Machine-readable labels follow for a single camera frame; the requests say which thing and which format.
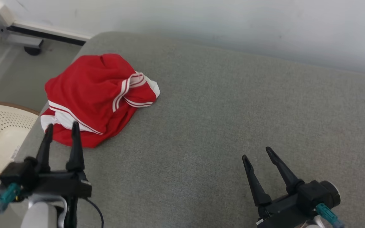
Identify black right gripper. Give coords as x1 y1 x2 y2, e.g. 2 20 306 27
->
242 146 317 228

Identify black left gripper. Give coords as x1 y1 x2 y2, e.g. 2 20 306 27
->
27 121 92 199

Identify red jersey white sleeves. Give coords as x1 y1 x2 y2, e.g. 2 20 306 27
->
40 53 161 148

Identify cream perforated laundry basket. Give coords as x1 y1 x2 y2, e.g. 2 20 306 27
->
0 101 40 178

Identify black caster wheel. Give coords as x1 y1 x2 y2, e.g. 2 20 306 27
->
24 40 44 56

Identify black baseboard strip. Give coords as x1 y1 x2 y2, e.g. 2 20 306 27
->
7 26 86 47

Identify right teal plug camera cable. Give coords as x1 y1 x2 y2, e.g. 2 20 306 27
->
316 203 345 228

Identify teal plug camera cable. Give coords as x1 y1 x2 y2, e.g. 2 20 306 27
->
0 183 22 222
316 203 345 228

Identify left teal plug camera cable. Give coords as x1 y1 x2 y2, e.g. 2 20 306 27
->
0 183 22 222

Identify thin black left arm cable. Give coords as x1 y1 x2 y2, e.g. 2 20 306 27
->
84 197 104 228

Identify grey metal desk frame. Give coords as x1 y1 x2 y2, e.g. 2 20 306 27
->
0 0 44 48

